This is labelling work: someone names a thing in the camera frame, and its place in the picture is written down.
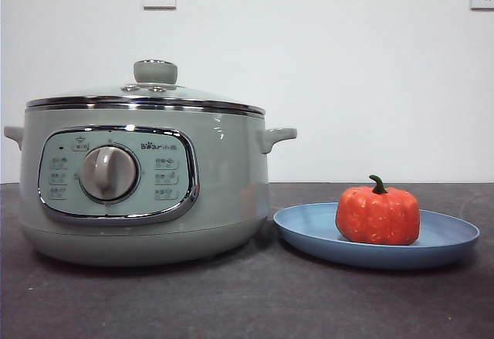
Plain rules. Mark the glass lid with green knob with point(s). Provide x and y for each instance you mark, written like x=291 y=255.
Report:
x=154 y=72

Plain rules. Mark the orange toy pumpkin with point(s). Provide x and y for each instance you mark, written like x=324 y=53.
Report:
x=378 y=219

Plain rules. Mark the pale green electric steamer pot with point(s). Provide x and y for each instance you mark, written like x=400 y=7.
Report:
x=231 y=184

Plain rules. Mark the blue plate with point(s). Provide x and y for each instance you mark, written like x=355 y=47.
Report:
x=308 y=231

